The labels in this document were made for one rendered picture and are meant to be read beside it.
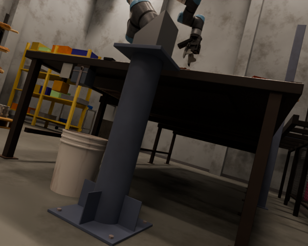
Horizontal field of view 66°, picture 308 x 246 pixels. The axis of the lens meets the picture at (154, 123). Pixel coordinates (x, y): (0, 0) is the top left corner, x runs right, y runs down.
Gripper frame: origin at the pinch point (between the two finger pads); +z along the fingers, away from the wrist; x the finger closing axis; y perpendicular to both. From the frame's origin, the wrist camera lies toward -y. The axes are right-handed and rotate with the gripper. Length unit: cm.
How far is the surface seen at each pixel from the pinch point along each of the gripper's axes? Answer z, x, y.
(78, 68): 22, -24, -71
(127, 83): 36, -56, -6
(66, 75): 29, -22, -84
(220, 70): -193, 531, -88
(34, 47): -119, 314, -601
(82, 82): 32, -24, -64
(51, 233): 104, -79, -5
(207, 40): -285, 533, -150
